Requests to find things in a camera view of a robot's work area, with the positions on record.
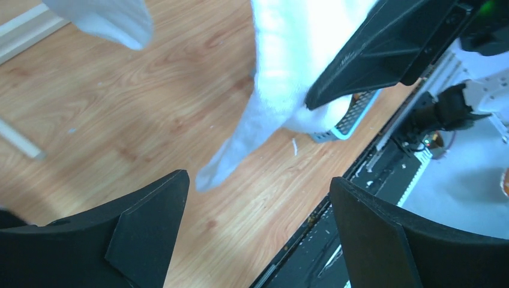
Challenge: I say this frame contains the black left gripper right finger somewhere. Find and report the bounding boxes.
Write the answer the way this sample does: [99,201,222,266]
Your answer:
[329,177,508,287]

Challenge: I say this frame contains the orange packaged bottle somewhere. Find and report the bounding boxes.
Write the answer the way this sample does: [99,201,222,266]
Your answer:
[500,169,509,197]

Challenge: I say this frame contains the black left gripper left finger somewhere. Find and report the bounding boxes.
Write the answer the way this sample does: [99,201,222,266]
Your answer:
[1,170,190,287]

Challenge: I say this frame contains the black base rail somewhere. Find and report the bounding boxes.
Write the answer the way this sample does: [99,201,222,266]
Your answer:
[253,82,432,287]

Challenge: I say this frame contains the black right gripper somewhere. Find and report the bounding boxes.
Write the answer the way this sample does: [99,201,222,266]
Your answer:
[305,1,508,110]

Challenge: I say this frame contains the light blue plastic basket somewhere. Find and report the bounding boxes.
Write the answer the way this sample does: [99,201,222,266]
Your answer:
[309,89,382,143]

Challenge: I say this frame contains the white sock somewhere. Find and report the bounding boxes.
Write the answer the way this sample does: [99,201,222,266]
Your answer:
[43,0,154,50]
[195,1,375,192]

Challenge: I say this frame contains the wooden drying rack frame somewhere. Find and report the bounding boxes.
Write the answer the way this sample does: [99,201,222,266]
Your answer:
[1,2,69,160]

